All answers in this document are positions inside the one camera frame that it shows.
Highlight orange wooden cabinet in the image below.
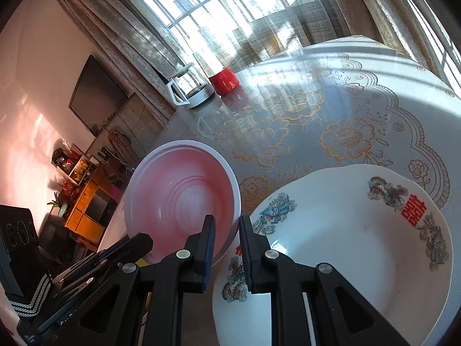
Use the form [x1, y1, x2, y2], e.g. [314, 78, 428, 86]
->
[64, 172, 116, 246]

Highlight display shelf with ornaments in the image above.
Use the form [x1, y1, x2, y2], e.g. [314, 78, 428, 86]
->
[50, 144, 99, 189]

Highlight sheer white curtain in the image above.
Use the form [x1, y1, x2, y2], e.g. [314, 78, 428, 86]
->
[108, 0, 361, 77]

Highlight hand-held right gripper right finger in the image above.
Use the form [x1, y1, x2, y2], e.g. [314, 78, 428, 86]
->
[239, 215, 411, 346]

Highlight white phoenix print plate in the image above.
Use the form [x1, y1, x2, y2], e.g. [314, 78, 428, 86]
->
[212, 164, 454, 346]

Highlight grey patterned curtain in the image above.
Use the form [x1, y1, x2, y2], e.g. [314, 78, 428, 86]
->
[47, 0, 204, 124]
[346, 0, 461, 91]

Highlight wooden chair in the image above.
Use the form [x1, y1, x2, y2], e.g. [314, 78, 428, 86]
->
[107, 130, 140, 163]

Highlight red cup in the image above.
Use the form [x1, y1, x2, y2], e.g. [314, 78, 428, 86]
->
[209, 67, 240, 96]

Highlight floral lace tablecloth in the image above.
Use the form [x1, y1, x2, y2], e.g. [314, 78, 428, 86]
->
[97, 36, 461, 346]

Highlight potted plant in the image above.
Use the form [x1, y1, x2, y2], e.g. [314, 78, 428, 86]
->
[48, 192, 71, 217]

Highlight red plastic bowl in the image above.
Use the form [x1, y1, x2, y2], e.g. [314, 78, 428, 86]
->
[124, 140, 241, 268]

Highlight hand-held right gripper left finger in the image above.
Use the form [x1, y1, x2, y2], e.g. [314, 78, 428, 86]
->
[47, 215, 216, 346]

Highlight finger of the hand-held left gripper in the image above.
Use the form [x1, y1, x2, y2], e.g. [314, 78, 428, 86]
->
[98, 234, 154, 265]
[53, 257, 121, 290]

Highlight wall television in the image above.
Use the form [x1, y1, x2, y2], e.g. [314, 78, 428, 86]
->
[68, 55, 130, 136]

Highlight glass kettle with white handle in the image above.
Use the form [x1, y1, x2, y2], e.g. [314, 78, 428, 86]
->
[166, 62, 214, 109]

